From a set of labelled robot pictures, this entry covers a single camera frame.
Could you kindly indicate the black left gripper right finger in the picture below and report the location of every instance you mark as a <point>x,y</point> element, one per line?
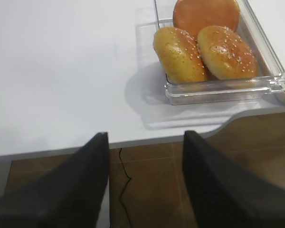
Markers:
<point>225,195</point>

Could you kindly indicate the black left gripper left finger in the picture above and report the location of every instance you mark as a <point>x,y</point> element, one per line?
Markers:
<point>70,196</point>

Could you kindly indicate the clear plastic bun container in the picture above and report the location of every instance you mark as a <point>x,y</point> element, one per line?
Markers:
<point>157,87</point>

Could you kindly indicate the right sesame bun top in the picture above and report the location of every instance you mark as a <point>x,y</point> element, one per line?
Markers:
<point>226,54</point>

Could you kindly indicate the sesame bun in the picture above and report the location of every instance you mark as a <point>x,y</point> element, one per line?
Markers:
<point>179,56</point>
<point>226,54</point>

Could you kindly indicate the left sesame bun top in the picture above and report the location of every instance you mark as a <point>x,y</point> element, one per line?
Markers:
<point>179,56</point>

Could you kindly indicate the plain orange bun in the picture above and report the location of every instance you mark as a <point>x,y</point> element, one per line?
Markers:
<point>194,15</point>

